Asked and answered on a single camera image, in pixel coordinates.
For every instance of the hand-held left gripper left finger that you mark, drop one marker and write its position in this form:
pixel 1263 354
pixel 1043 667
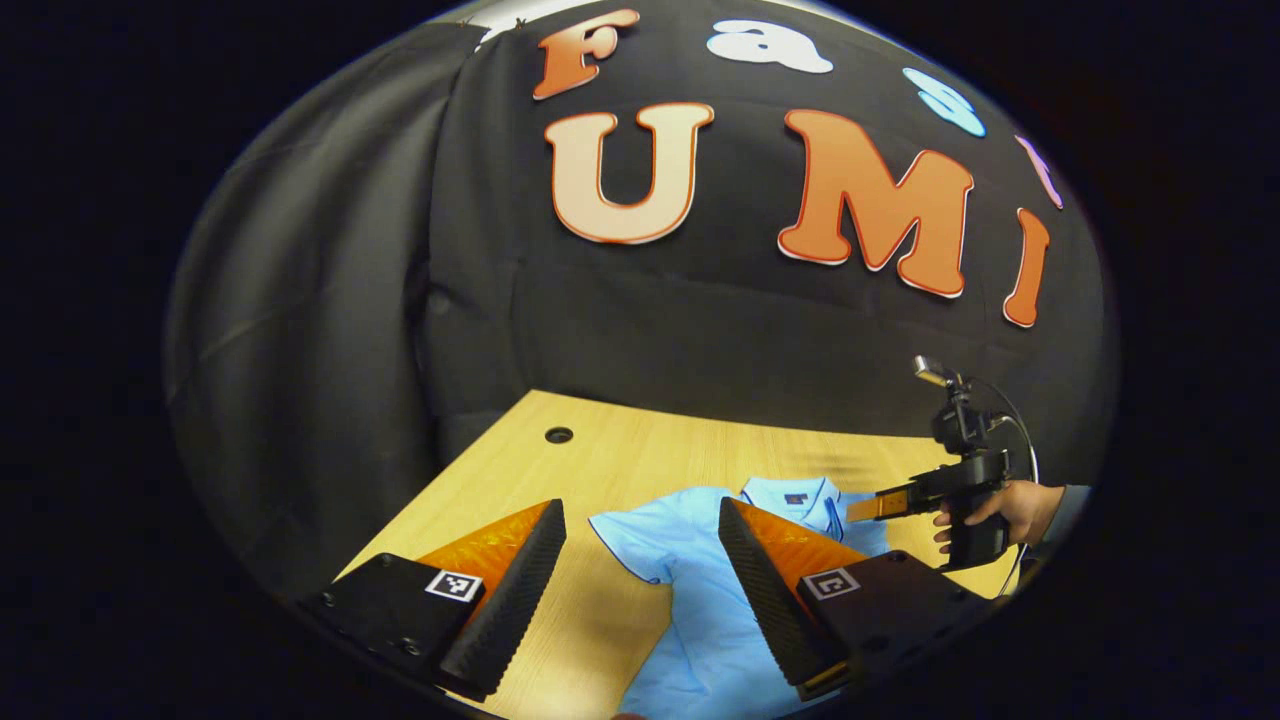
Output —
pixel 510 600

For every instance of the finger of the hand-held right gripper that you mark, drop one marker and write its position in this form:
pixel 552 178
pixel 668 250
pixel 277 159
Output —
pixel 880 505

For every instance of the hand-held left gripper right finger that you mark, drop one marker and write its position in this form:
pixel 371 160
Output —
pixel 770 610

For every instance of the light blue T-shirt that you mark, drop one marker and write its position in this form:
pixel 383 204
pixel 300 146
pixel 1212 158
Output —
pixel 700 600

